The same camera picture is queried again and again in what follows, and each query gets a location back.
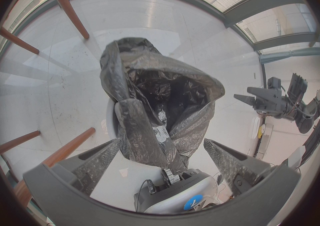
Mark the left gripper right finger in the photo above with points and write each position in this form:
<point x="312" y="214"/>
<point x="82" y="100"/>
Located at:
<point x="230" y="167"/>

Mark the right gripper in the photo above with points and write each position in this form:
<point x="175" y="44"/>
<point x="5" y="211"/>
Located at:
<point x="272" y="103"/>

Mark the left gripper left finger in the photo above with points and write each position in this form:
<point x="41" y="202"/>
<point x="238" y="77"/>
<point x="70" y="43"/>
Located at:
<point x="97" y="167"/>

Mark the black plastic bag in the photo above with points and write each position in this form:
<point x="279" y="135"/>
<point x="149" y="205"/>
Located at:
<point x="140" y="120"/>

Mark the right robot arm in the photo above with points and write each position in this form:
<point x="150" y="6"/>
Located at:
<point x="303" y="117"/>

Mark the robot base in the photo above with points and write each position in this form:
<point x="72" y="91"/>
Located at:
<point x="175" y="195"/>

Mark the white trash bin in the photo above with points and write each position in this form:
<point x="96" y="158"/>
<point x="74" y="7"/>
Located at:
<point x="111" y="120"/>

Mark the blue-green curtain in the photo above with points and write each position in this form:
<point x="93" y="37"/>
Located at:
<point x="287" y="54"/>

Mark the window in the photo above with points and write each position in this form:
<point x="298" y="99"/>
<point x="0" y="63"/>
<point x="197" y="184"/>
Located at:
<point x="270" y="7"/>

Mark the wooden chair with white cushion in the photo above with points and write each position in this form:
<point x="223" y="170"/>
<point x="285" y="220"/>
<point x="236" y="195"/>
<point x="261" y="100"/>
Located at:
<point x="72" y="10"/>

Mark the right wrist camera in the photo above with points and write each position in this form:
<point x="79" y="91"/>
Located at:
<point x="273" y="83"/>

